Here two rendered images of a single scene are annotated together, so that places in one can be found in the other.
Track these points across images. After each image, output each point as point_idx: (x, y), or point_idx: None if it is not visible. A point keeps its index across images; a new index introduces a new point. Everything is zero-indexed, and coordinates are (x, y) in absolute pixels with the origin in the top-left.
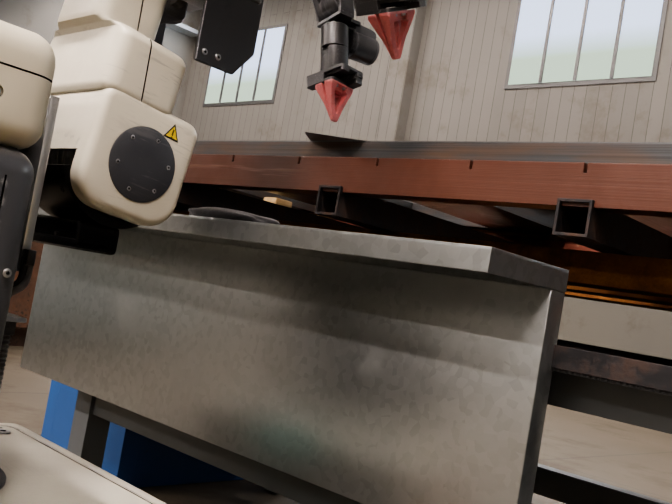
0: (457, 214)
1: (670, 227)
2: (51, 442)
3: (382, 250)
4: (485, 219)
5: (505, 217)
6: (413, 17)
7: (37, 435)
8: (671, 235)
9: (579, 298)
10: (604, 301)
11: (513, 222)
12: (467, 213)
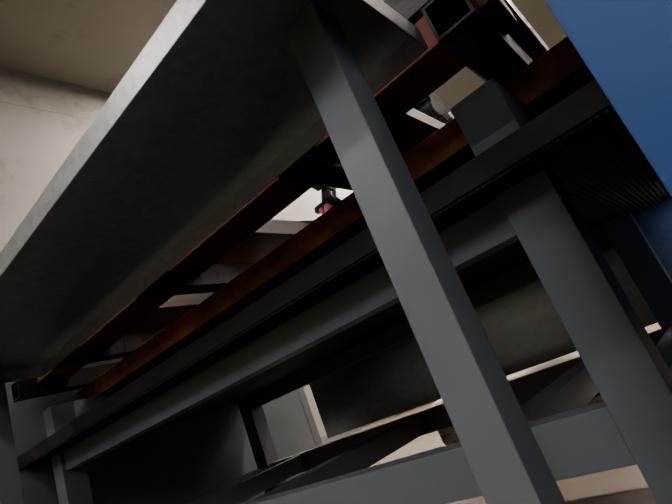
0: (275, 239)
1: (186, 312)
2: (536, 366)
3: None
4: (251, 247)
5: (247, 261)
6: (320, 211)
7: (549, 361)
8: (162, 311)
9: (188, 335)
10: (183, 343)
11: (232, 258)
12: (272, 247)
